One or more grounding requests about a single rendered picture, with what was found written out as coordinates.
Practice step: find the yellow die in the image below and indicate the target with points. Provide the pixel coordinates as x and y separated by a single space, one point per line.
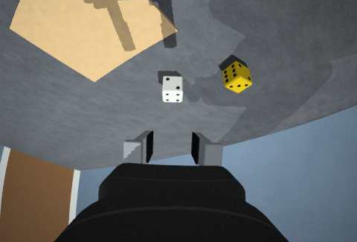
237 77

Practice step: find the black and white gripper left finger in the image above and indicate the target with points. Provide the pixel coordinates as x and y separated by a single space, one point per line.
140 149

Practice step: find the white die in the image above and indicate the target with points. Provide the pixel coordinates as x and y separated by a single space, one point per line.
172 89

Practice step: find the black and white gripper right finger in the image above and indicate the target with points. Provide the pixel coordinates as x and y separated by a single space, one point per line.
205 152

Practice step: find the tan flat mat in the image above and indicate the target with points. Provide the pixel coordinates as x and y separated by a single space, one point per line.
92 37

